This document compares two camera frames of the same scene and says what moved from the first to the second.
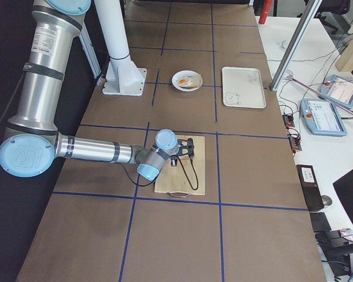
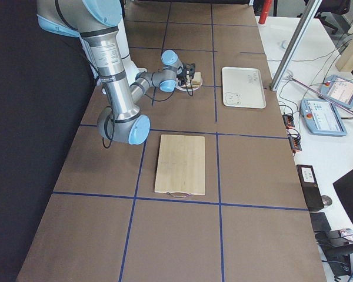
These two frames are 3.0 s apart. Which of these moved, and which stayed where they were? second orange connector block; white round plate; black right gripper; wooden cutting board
Moved: black right gripper
Stayed: white round plate; second orange connector block; wooden cutting board
